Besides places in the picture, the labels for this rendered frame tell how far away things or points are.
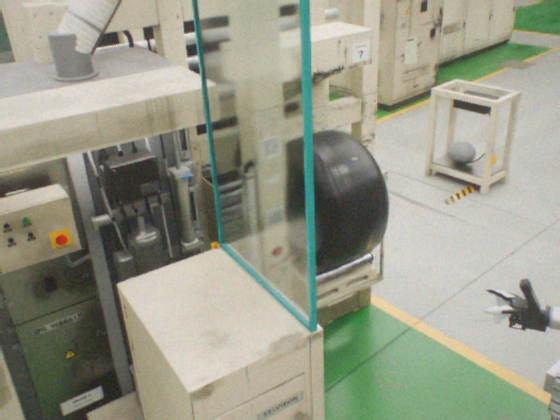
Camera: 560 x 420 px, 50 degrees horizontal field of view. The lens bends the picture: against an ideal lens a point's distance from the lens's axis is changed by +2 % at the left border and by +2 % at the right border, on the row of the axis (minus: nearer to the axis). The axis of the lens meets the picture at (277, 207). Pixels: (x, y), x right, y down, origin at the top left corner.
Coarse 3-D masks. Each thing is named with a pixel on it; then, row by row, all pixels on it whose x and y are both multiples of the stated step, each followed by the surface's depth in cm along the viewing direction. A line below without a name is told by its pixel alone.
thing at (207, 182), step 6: (204, 180) 264; (210, 180) 268; (204, 186) 266; (210, 186) 260; (204, 192) 268; (210, 192) 262; (210, 198) 264; (210, 204) 266; (210, 210) 268; (210, 216) 271; (210, 222) 273; (216, 222) 266; (210, 228) 275; (216, 228) 268; (210, 234) 278; (216, 234) 271; (216, 240) 273
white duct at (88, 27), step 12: (72, 0) 192; (84, 0) 189; (96, 0) 189; (108, 0) 191; (72, 12) 189; (84, 12) 189; (96, 12) 190; (108, 12) 193; (60, 24) 192; (72, 24) 189; (84, 24) 190; (96, 24) 192; (84, 36) 191; (96, 36) 195; (84, 48) 193
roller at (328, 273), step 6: (354, 258) 251; (360, 258) 252; (366, 258) 253; (372, 258) 255; (342, 264) 248; (348, 264) 249; (354, 264) 250; (360, 264) 252; (324, 270) 245; (330, 270) 245; (336, 270) 246; (342, 270) 247; (348, 270) 249; (318, 276) 242; (324, 276) 243; (330, 276) 245; (318, 282) 242
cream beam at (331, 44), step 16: (320, 32) 250; (336, 32) 249; (352, 32) 247; (368, 32) 250; (320, 48) 239; (336, 48) 244; (352, 48) 248; (320, 64) 242; (336, 64) 247; (352, 64) 251; (368, 64) 256
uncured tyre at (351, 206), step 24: (336, 144) 230; (360, 144) 233; (336, 168) 222; (360, 168) 226; (336, 192) 220; (360, 192) 223; (384, 192) 229; (336, 216) 221; (360, 216) 224; (384, 216) 231; (336, 240) 226; (360, 240) 229; (336, 264) 238
